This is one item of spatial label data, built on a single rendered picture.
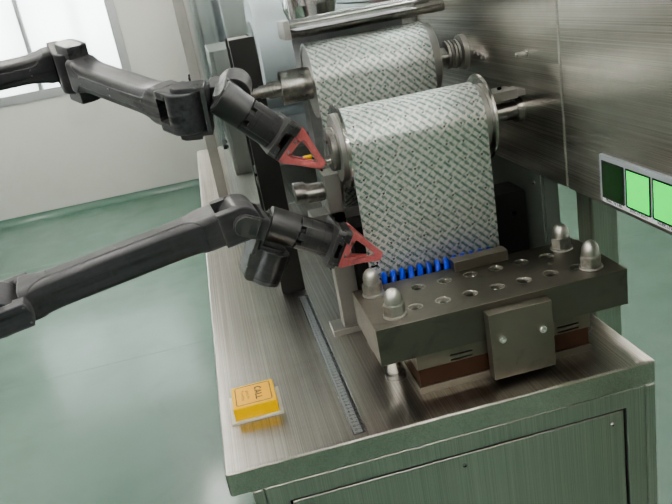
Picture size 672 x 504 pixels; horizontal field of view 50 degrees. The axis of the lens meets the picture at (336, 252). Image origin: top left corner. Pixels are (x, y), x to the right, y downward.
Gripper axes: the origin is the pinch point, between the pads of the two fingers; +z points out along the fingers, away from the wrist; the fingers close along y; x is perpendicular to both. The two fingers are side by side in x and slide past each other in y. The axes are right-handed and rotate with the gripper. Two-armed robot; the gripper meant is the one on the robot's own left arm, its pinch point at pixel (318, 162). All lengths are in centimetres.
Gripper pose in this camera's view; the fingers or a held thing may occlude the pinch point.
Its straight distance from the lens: 121.8
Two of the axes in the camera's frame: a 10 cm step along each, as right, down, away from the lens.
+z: 7.9, 4.9, 3.6
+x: 5.6, -8.2, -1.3
